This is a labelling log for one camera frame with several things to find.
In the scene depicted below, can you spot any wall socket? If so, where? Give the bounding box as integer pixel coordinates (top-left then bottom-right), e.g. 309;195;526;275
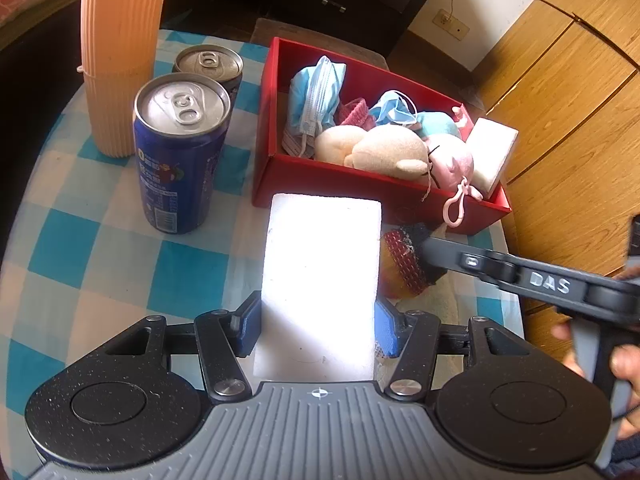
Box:
432;9;469;39

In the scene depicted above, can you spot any pink knitted cloth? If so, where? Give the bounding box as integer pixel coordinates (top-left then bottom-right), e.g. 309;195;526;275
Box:
334;99;379;132

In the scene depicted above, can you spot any beige teddy bear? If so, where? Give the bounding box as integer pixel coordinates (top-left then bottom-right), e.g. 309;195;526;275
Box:
314;124;433;182

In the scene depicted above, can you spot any blue white checkered tablecloth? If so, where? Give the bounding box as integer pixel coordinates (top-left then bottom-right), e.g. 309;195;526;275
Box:
0;27;526;461

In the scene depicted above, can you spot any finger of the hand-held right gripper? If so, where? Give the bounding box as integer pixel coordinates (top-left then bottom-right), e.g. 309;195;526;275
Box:
419;236;517;283

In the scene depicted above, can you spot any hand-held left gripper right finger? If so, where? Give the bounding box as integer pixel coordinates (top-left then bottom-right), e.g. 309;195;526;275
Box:
374;299;526;402

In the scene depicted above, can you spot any pink pig plush keychain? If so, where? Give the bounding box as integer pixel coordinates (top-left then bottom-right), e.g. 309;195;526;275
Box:
424;132;485;227

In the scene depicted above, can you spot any peach ribbed plastic container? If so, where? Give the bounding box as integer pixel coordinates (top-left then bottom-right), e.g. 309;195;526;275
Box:
77;0;174;159

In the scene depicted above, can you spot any dark soda can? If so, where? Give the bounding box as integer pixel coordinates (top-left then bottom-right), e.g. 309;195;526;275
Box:
172;45;245;111

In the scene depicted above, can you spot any person's right hand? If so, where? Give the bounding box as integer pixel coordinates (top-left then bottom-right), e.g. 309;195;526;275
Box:
552;266;640;442

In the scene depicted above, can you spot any blue face mask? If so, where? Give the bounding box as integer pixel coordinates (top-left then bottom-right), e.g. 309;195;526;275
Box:
370;90;422;129
282;56;348;159

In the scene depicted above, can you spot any red yellow knitted scrubber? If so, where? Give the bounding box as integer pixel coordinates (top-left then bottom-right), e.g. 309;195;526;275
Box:
380;222;447;302

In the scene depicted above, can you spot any light blue plush toy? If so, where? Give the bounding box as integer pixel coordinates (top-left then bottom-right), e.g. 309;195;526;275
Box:
412;106;476;142

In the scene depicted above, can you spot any blue soda can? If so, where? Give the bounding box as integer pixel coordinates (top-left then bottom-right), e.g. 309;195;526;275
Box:
132;72;232;236

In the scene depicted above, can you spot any pink floral cloth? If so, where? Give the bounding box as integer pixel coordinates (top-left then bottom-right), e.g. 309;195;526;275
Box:
0;0;57;27

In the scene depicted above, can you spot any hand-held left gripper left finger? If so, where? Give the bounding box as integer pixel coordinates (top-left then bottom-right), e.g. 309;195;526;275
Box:
105;291;264;405

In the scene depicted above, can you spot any white sponge block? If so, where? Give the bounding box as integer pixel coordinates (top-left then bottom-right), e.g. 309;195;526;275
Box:
465;117;520;192
252;192;384;382

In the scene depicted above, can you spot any red cardboard box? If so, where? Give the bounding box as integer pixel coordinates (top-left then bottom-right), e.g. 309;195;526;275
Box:
251;36;513;237

